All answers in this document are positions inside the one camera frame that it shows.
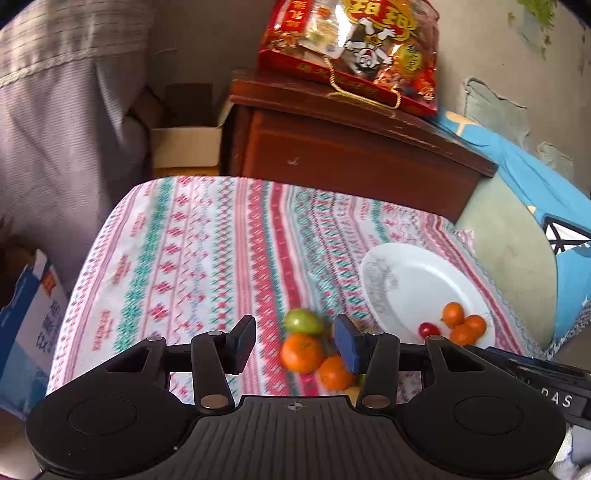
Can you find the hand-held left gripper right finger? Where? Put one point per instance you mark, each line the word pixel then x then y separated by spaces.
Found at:
pixel 346 344

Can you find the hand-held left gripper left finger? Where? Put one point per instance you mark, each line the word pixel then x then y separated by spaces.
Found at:
pixel 240 344

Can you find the large orange mandarin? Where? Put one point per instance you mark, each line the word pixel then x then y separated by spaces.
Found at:
pixel 335 373
pixel 302 353

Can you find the green lime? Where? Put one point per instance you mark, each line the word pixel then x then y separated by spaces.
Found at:
pixel 302 321

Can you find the white plate with grey print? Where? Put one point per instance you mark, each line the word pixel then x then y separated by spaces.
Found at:
pixel 415 281

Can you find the red cherry tomato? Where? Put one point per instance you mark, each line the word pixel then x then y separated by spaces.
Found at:
pixel 428 329

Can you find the red green patterned tablecloth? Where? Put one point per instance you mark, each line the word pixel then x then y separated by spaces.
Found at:
pixel 207 258

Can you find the small orange mandarin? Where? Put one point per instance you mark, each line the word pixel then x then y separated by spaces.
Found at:
pixel 463 335
pixel 476 324
pixel 452 314

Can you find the pale green seat cushion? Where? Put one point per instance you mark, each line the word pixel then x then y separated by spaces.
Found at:
pixel 508 244

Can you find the dark wooden cabinet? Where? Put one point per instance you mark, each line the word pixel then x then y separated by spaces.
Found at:
pixel 351 152

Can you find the blue cushion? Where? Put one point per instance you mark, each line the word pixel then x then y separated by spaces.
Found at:
pixel 545 184

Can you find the blue printed carton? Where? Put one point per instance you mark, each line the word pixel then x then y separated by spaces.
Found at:
pixel 32 332

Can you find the open cardboard box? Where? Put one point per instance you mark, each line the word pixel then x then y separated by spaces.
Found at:
pixel 184 143

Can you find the brown cardboard flap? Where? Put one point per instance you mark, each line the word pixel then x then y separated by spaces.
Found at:
pixel 14 263

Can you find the grey checked cloth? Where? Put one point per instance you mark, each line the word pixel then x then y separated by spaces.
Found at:
pixel 64 129

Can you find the red printed snack bag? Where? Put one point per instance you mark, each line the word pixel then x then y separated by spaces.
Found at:
pixel 360 41

